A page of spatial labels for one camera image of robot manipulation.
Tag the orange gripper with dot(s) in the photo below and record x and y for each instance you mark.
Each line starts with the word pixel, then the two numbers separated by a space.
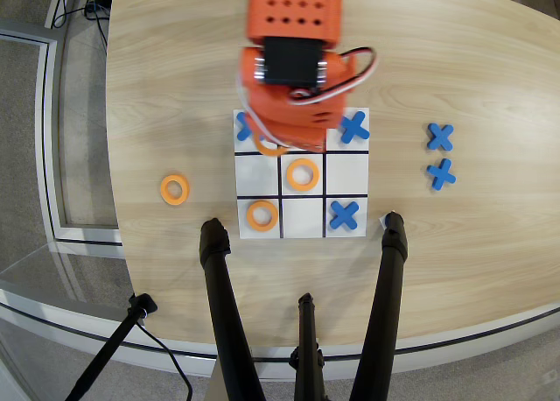
pixel 302 139

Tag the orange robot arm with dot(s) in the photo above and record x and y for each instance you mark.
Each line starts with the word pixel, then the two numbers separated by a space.
pixel 289 11

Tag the blue foam cross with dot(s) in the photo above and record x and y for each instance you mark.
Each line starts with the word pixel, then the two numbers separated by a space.
pixel 344 215
pixel 441 174
pixel 440 137
pixel 355 129
pixel 242 131

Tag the white tic-tac-toe board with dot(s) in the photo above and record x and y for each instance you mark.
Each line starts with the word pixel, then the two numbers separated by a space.
pixel 345 173

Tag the small white tag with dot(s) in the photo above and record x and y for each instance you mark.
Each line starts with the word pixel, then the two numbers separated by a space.
pixel 382 220

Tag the thick black tripod leg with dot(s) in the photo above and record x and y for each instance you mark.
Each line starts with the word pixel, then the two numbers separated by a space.
pixel 223 296
pixel 382 296

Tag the thin black tripod leg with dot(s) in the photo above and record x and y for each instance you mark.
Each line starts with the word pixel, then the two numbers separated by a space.
pixel 307 331

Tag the slim black stand pole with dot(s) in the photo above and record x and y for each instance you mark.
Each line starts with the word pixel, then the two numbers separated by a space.
pixel 109 348

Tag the grey metal frame panel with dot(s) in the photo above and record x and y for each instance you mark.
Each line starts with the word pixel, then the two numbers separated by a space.
pixel 46 134

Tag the black camera tripod legs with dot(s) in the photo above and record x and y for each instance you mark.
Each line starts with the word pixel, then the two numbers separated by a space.
pixel 52 318

